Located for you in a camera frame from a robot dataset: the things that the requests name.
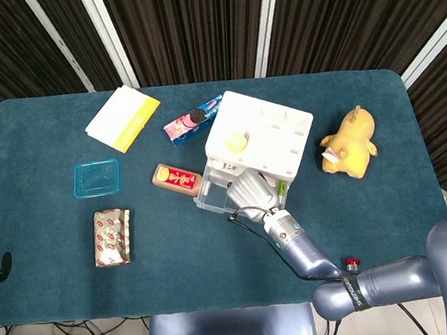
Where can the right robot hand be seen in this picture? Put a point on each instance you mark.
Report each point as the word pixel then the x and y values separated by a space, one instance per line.
pixel 252 192

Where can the clear plastic storage bin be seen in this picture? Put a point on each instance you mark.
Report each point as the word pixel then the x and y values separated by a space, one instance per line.
pixel 210 197

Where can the white plastic drawer cabinet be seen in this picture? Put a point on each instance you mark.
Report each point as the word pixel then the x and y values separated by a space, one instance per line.
pixel 271 126

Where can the green white tube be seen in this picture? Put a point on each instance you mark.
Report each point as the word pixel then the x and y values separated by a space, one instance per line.
pixel 282 189

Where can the yellow sticky note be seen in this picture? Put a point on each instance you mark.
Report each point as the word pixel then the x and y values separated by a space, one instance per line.
pixel 237 142

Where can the brown drink bottle red label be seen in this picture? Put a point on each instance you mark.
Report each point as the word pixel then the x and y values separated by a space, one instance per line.
pixel 176 179

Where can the blue pink cookie box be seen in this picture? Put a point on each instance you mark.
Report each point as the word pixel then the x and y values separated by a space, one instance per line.
pixel 192 120

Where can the teal table cloth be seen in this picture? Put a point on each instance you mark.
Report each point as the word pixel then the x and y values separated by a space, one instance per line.
pixel 177 260

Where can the yellow plush toy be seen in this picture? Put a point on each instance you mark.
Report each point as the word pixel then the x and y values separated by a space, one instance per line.
pixel 351 146

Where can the red emergency stop button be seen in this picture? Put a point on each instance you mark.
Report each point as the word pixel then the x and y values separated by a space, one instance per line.
pixel 352 264

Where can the gold foil snack pack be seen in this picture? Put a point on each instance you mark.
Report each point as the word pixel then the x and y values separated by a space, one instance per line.
pixel 111 237

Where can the blue plastic lid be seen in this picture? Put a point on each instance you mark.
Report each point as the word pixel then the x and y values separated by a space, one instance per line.
pixel 96 178

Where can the white frame post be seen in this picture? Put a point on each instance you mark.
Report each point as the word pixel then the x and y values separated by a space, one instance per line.
pixel 107 35
pixel 435 47
pixel 268 22
pixel 60 42

